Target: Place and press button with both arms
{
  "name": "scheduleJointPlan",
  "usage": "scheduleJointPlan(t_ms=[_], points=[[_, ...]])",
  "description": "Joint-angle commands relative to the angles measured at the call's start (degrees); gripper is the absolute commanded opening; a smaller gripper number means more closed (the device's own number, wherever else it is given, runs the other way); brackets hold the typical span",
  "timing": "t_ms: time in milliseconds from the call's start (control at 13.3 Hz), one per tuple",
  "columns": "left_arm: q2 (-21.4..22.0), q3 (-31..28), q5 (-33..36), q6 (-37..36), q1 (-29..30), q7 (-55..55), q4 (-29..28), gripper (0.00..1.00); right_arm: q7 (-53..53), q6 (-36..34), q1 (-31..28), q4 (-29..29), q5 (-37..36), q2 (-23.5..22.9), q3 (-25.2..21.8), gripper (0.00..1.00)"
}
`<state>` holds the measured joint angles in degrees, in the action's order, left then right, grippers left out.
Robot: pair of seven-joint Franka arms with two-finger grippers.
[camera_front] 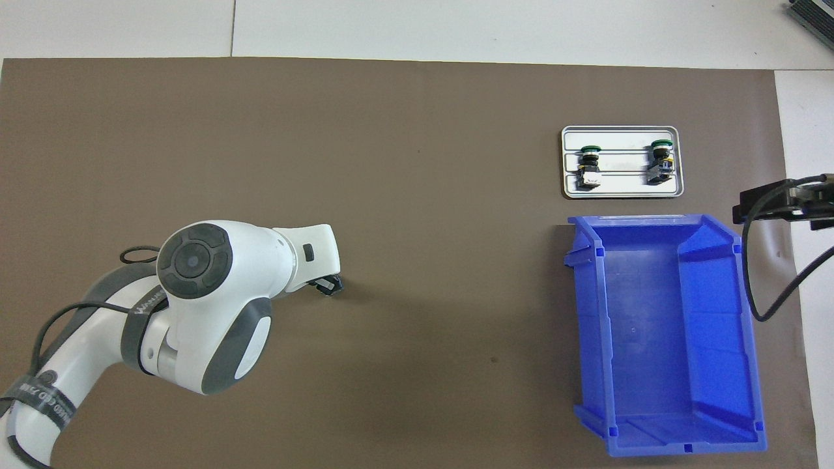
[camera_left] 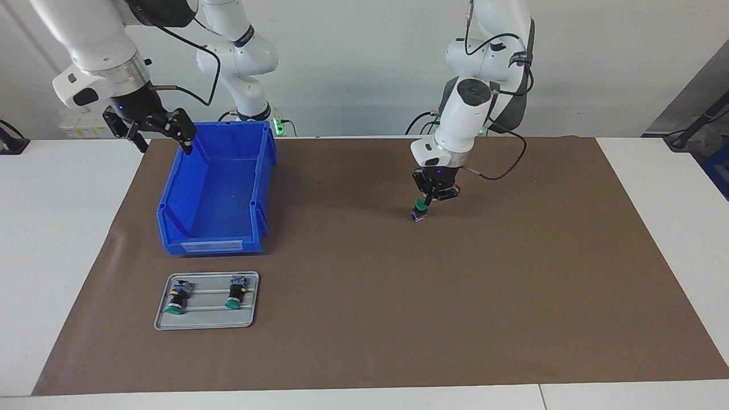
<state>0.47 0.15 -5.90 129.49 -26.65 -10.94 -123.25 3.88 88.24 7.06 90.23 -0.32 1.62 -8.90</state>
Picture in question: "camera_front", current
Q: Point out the grey metal tray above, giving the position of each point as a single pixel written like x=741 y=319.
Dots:
x=622 y=182

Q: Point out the green push button switch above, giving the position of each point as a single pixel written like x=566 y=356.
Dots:
x=589 y=169
x=661 y=166

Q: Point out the brown table mat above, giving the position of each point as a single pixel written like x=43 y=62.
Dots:
x=195 y=130

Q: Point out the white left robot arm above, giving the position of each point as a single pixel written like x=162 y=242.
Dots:
x=254 y=260

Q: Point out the blue plastic storage bin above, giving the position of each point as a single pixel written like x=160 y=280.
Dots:
x=651 y=326

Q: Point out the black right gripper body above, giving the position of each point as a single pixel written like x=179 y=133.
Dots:
x=818 y=203

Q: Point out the dark grey ribbed device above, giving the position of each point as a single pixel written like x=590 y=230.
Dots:
x=818 y=13

